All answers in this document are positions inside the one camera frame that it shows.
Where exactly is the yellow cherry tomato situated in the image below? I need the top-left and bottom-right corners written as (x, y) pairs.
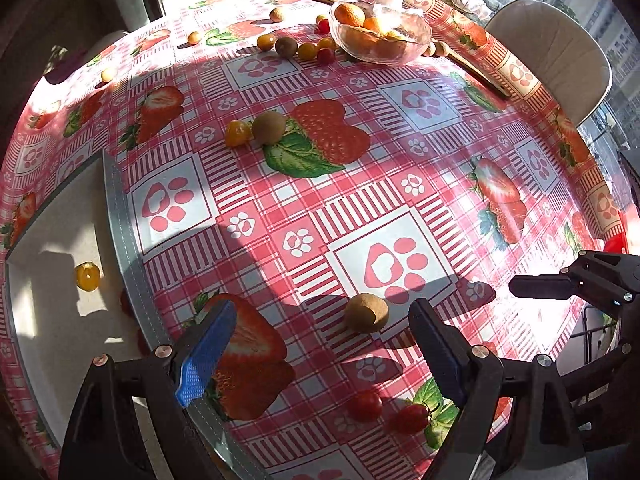
top-left (75, 261), bottom-right (101, 292)
top-left (224, 120), bottom-right (253, 148)
top-left (296, 42), bottom-right (318, 62)

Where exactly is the glass fruit bowl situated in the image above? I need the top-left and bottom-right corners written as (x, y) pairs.
top-left (329, 1), bottom-right (433, 66)

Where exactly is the brown kiwi berry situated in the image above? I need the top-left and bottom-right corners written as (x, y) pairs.
top-left (252, 110), bottom-right (286, 145)
top-left (274, 37), bottom-right (298, 58)

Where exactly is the brown kiwi fruit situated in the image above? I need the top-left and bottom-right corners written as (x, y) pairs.
top-left (344, 292), bottom-right (390, 333)

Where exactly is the grey rectangular tray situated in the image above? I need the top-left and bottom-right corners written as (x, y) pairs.
top-left (4, 148), bottom-right (271, 480)

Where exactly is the strawberry pattern tablecloth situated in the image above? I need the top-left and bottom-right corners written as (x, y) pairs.
top-left (1, 0), bottom-right (630, 479)

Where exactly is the large orange in bowl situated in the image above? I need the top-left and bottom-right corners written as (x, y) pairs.
top-left (334, 2), bottom-right (366, 27)

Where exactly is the red cherry tomato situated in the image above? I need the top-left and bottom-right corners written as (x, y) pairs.
top-left (346, 390), bottom-right (383, 424)
top-left (316, 48), bottom-right (335, 65)

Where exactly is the beige padded chair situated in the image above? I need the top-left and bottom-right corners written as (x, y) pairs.
top-left (486, 0), bottom-right (613, 126)

